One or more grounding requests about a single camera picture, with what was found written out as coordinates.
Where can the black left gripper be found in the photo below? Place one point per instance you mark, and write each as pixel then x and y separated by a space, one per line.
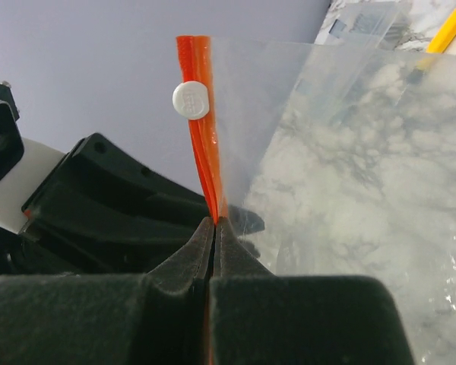
pixel 93 210

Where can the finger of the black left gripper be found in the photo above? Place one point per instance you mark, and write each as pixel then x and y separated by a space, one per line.
pixel 243 221

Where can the clear plastic box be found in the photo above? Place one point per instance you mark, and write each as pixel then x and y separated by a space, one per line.
pixel 369 24

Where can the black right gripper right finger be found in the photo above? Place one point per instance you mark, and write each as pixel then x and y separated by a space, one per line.
pixel 256 317

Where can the yellow handled screwdriver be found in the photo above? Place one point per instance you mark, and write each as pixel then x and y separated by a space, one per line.
pixel 438 45

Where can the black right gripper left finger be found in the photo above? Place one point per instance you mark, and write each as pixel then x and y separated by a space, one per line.
pixel 153 318

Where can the clear zip bag orange zipper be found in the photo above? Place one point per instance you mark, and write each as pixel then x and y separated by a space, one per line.
pixel 352 168

